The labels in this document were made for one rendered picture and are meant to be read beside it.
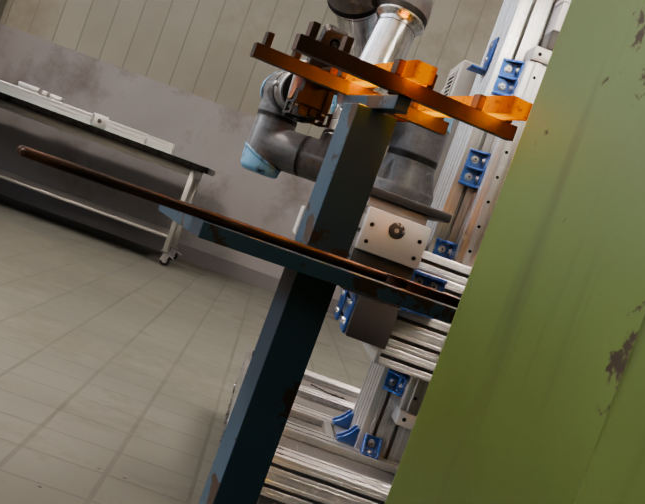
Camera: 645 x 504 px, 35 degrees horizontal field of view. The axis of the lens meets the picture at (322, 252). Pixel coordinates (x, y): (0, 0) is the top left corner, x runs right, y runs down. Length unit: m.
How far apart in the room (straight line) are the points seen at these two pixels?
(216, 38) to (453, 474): 7.63
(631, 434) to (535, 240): 0.39
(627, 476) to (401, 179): 1.63
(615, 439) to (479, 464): 0.34
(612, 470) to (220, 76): 7.91
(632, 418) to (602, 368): 0.21
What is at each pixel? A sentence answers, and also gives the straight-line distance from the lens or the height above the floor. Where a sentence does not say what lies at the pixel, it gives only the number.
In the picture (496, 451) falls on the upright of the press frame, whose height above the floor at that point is 0.57.
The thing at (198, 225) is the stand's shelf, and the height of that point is 0.66.
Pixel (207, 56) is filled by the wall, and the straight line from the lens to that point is 8.49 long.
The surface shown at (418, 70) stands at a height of 0.93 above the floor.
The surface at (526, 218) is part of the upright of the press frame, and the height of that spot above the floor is 0.79.
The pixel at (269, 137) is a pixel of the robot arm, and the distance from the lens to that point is 1.82.
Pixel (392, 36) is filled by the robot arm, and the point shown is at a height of 1.07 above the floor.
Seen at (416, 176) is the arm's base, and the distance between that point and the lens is 2.22.
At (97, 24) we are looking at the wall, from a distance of 8.63.
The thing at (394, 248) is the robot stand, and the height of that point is 0.71.
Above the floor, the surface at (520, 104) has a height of 0.93.
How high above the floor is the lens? 0.72
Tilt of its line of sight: 2 degrees down
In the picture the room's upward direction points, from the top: 20 degrees clockwise
